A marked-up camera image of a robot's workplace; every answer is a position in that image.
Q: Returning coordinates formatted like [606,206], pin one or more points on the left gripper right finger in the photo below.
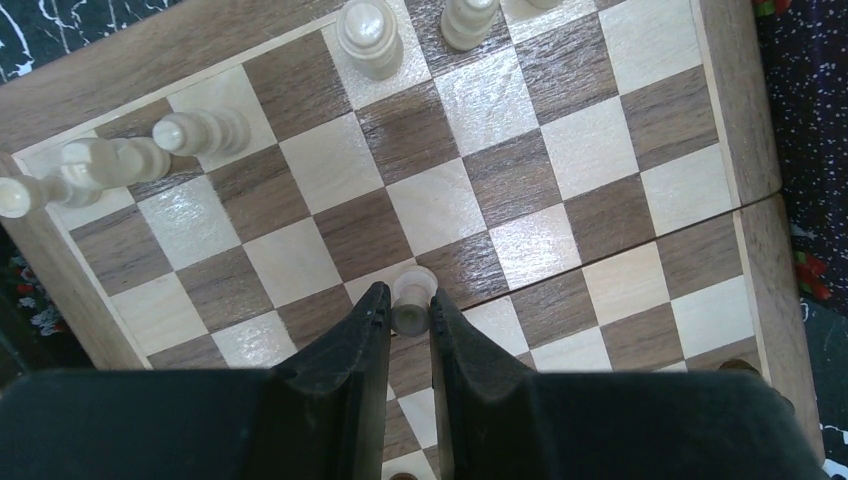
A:
[497,418]

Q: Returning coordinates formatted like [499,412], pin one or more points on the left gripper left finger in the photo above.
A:
[319,414]

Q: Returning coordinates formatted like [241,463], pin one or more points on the white chess pawn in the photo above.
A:
[413,291]

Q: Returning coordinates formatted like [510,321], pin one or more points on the white chess king piece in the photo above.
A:
[368,33]

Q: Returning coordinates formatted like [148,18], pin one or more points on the wooden chess board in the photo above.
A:
[595,186]

